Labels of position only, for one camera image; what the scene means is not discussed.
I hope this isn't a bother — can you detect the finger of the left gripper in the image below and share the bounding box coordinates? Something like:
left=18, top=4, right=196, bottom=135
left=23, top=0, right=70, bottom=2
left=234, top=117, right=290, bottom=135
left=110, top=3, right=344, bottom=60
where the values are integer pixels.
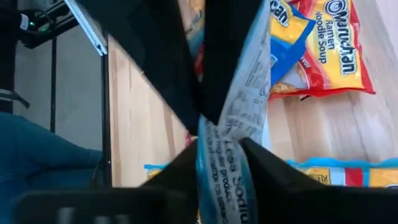
left=76, top=0, right=201, bottom=136
left=200, top=0, right=270, bottom=126

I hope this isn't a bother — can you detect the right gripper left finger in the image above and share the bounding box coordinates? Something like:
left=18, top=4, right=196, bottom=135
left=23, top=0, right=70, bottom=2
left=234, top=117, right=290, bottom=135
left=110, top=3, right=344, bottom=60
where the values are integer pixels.
left=140, top=140, right=200, bottom=224

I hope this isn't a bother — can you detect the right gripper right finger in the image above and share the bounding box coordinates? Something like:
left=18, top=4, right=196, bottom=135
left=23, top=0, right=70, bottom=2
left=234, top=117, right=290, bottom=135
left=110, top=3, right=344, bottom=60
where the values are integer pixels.
left=241, top=138, right=343, bottom=224

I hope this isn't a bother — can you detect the light blue Maruchan ramen pack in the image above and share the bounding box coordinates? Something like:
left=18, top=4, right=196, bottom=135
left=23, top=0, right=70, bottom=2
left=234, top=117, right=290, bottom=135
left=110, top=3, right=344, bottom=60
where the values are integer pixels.
left=195, top=0, right=272, bottom=224
left=144, top=156, right=398, bottom=190

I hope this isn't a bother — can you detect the red Maruchan ramen pack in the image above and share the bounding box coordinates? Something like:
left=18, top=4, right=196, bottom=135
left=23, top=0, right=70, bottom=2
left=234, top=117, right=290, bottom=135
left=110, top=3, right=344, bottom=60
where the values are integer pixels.
left=269, top=0, right=376, bottom=101

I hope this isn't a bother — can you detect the silver aluminium bar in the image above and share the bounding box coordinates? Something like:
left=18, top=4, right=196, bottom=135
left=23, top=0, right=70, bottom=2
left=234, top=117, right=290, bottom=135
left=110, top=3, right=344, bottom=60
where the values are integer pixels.
left=63, top=0, right=109, bottom=57

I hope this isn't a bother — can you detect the black device green light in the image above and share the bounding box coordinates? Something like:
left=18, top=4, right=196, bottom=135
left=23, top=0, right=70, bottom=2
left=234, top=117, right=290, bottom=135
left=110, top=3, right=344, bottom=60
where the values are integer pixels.
left=17, top=7, right=80, bottom=50

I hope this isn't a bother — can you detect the thin black pole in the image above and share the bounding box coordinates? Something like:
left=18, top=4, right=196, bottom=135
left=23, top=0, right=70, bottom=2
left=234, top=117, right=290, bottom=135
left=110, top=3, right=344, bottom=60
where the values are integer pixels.
left=49, top=36, right=58, bottom=135

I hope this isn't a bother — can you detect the person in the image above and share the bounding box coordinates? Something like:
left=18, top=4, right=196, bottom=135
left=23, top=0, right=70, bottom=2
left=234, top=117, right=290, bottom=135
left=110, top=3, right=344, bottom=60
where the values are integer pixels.
left=0, top=111, right=105, bottom=224

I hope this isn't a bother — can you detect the black stand pole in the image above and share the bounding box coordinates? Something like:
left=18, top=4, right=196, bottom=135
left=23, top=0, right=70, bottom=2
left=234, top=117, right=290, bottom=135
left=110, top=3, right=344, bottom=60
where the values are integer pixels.
left=0, top=0, right=17, bottom=113

